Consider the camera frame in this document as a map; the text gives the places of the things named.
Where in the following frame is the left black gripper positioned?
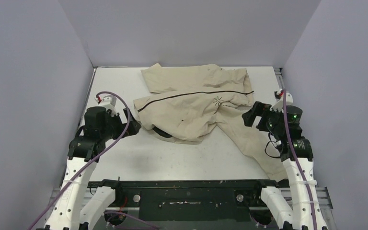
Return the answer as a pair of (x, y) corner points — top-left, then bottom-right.
(100, 108), (141, 141)

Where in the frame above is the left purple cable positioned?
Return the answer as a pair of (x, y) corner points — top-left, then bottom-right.
(26, 91), (159, 230)

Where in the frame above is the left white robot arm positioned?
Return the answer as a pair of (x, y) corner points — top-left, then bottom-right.
(40, 106), (140, 230)

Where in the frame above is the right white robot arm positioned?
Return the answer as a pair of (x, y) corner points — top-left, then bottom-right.
(242, 102), (329, 230)

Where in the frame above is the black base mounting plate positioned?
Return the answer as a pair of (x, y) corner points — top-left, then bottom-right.
(87, 179), (279, 222)

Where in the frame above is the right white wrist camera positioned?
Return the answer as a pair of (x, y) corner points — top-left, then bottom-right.
(270, 89), (294, 112)

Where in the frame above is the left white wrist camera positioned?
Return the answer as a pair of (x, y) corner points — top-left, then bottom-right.
(95, 94), (117, 116)

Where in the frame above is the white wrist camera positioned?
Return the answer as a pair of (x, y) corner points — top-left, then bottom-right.
(95, 94), (117, 116)
(270, 89), (294, 112)

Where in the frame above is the beige zip jacket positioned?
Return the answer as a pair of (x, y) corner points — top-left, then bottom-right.
(134, 64), (287, 181)

